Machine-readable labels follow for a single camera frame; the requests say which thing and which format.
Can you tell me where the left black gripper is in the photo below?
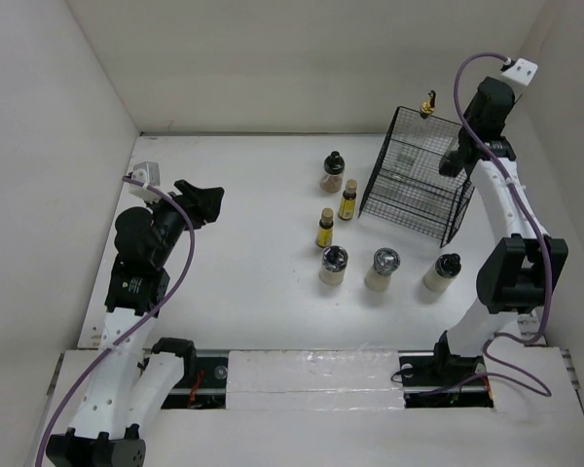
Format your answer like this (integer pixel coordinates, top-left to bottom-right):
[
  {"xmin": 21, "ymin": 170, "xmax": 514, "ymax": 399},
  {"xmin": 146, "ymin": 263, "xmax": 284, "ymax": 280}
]
[{"xmin": 144, "ymin": 180, "xmax": 222, "ymax": 267}]

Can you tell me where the oil bottle with dark contents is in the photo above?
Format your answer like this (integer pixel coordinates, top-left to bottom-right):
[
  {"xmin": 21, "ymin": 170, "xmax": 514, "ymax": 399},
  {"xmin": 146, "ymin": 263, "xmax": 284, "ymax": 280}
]
[{"xmin": 438, "ymin": 136, "xmax": 462, "ymax": 178}]

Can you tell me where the clear oil bottle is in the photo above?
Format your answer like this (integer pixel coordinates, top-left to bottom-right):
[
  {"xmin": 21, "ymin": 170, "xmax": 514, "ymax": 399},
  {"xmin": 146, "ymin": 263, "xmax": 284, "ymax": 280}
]
[{"xmin": 395, "ymin": 90, "xmax": 437, "ymax": 172}]

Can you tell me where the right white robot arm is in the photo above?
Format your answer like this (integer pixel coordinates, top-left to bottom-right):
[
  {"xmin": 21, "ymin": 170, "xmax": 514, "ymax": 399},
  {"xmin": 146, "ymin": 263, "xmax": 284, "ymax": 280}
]
[{"xmin": 429, "ymin": 77, "xmax": 568, "ymax": 389}]

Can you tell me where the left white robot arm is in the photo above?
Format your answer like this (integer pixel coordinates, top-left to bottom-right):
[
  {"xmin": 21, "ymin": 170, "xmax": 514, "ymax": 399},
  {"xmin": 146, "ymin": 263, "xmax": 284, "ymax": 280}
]
[{"xmin": 34, "ymin": 176, "xmax": 225, "ymax": 466}]

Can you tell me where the right white powder jar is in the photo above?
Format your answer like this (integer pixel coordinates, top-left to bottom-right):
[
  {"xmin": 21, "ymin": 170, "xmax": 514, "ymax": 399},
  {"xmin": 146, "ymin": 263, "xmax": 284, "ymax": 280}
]
[{"xmin": 422, "ymin": 253, "xmax": 462, "ymax": 294}]

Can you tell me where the white powder jar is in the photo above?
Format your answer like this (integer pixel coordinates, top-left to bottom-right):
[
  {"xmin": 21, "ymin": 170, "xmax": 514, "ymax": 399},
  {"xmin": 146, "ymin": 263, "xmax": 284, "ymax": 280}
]
[
  {"xmin": 365, "ymin": 247, "xmax": 400, "ymax": 292},
  {"xmin": 319, "ymin": 245, "xmax": 348, "ymax": 286},
  {"xmin": 422, "ymin": 253, "xmax": 462, "ymax": 294}
]

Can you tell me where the near yellow label brown bottle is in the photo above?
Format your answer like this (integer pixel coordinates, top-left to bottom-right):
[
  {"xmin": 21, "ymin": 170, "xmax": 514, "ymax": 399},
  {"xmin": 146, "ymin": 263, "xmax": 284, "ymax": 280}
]
[{"xmin": 315, "ymin": 208, "xmax": 334, "ymax": 248}]

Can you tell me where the yellow label brown bottle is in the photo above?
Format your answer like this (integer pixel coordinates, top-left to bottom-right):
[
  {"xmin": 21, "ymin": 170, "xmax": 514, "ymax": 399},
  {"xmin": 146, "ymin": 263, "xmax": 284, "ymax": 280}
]
[
  {"xmin": 315, "ymin": 208, "xmax": 334, "ymax": 248},
  {"xmin": 338, "ymin": 179, "xmax": 357, "ymax": 221}
]

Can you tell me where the brown spice jar black lid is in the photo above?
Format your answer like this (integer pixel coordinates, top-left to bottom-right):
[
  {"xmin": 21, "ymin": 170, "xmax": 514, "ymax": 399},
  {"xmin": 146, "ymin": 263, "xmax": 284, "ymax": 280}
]
[{"xmin": 319, "ymin": 151, "xmax": 346, "ymax": 193}]

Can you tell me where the middle white powder jar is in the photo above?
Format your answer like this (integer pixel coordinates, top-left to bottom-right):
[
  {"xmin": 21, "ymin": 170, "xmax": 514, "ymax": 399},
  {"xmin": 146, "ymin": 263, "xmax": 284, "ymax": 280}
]
[{"xmin": 365, "ymin": 247, "xmax": 400, "ymax": 292}]

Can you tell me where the far yellow label brown bottle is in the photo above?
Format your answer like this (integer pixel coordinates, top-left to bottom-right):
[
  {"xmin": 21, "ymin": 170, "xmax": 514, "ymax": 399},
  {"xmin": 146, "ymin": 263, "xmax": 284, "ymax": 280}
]
[{"xmin": 338, "ymin": 179, "xmax": 357, "ymax": 221}]

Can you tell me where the left white powder jar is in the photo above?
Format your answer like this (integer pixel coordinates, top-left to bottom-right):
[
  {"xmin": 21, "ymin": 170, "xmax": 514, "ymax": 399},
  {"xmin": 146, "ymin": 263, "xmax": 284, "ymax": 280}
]
[{"xmin": 319, "ymin": 245, "xmax": 348, "ymax": 286}]

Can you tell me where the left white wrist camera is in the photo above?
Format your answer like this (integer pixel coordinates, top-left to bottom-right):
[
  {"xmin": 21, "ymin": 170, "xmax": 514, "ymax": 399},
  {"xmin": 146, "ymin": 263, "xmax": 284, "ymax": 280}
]
[{"xmin": 128, "ymin": 162, "xmax": 161, "ymax": 202}]

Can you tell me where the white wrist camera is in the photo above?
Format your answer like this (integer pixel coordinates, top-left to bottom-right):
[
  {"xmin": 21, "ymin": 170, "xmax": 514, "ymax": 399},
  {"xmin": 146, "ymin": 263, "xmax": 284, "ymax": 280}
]
[
  {"xmin": 500, "ymin": 58, "xmax": 538, "ymax": 88},
  {"xmin": 128, "ymin": 162, "xmax": 161, "ymax": 202}
]

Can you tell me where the black wire basket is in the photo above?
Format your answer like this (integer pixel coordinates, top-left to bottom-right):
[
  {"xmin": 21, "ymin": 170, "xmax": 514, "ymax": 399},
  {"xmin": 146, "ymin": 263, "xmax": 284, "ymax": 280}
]
[{"xmin": 358, "ymin": 107, "xmax": 473, "ymax": 246}]

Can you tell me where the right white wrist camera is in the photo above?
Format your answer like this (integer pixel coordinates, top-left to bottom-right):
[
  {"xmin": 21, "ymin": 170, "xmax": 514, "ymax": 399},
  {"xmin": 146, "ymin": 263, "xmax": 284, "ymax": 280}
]
[{"xmin": 500, "ymin": 58, "xmax": 538, "ymax": 88}]

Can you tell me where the metal mounting rail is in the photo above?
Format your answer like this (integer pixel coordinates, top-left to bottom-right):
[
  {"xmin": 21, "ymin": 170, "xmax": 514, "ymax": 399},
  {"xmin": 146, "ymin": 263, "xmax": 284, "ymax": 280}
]
[{"xmin": 163, "ymin": 349, "xmax": 493, "ymax": 412}]

